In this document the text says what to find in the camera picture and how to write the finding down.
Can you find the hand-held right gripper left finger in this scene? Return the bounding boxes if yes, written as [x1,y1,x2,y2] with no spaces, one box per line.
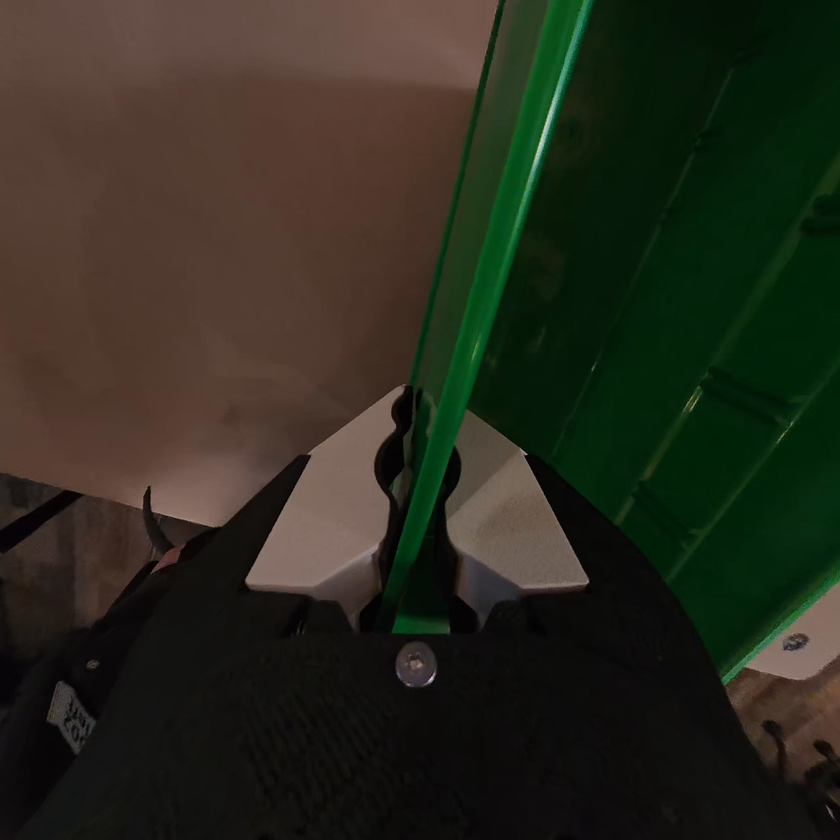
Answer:
[245,385,416,627]

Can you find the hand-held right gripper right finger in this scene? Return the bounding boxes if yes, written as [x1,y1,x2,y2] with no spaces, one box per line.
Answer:
[430,409,591,627]

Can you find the green plastic bin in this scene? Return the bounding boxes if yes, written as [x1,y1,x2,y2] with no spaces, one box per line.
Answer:
[375,0,840,686]

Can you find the black tripod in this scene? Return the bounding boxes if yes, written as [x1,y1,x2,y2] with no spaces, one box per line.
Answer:
[0,489,84,553]

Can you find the black chair base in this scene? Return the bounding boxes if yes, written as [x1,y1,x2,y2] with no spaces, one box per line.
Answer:
[761,718,840,824]

